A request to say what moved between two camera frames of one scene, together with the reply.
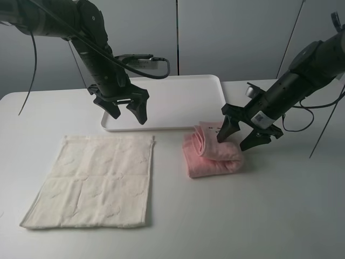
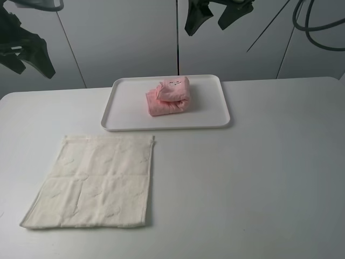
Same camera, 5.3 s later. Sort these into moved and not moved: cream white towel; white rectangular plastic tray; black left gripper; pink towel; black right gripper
Moved: pink towel; black right gripper; black left gripper
Not moved: cream white towel; white rectangular plastic tray
